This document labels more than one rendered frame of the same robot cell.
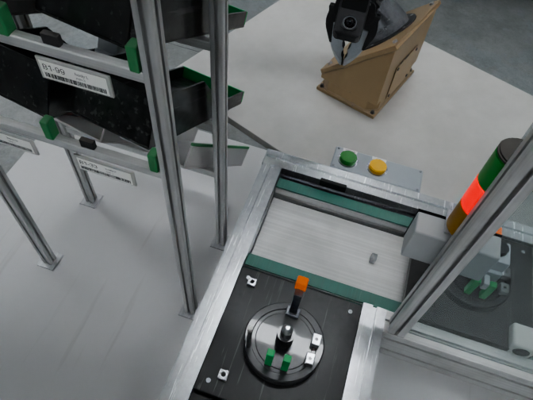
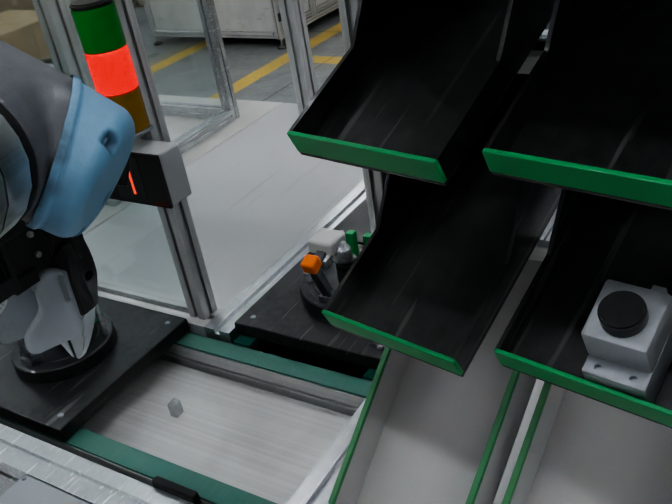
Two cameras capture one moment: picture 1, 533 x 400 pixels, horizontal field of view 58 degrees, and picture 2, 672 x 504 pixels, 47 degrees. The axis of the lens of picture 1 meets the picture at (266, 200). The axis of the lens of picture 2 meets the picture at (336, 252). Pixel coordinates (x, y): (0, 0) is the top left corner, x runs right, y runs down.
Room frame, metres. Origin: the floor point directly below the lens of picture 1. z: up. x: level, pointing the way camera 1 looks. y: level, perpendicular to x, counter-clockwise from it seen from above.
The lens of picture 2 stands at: (1.13, 0.29, 1.57)
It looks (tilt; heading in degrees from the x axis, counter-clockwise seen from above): 30 degrees down; 203
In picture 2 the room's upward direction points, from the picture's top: 10 degrees counter-clockwise
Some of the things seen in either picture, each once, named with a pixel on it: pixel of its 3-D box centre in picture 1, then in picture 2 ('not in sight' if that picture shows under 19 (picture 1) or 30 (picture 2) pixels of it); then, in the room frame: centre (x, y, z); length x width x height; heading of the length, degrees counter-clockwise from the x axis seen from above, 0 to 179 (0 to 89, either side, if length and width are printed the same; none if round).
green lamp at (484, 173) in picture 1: (508, 171); (99, 26); (0.38, -0.27, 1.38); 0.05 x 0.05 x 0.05
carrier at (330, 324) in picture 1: (285, 336); (346, 265); (0.29, -0.06, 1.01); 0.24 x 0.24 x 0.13; 77
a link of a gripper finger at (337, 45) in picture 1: (340, 36); (56, 325); (0.77, -0.10, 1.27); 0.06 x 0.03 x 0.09; 167
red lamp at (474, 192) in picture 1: (488, 195); (111, 69); (0.38, -0.27, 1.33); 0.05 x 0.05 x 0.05
